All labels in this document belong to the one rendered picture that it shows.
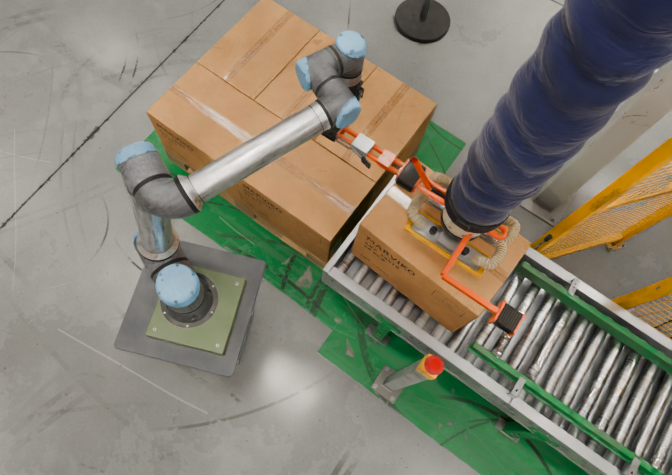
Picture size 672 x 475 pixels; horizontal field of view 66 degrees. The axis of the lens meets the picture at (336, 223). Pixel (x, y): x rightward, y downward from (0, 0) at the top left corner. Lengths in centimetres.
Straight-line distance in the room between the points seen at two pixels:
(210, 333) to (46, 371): 127
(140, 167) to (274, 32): 182
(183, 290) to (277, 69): 149
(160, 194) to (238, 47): 177
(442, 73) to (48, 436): 318
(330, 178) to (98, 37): 207
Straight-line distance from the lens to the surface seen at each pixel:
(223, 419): 297
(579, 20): 109
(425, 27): 398
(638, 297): 279
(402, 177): 194
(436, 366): 197
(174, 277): 198
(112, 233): 331
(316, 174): 267
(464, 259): 201
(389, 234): 215
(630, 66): 111
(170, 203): 145
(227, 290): 222
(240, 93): 293
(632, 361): 285
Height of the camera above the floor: 294
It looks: 69 degrees down
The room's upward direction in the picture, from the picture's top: 10 degrees clockwise
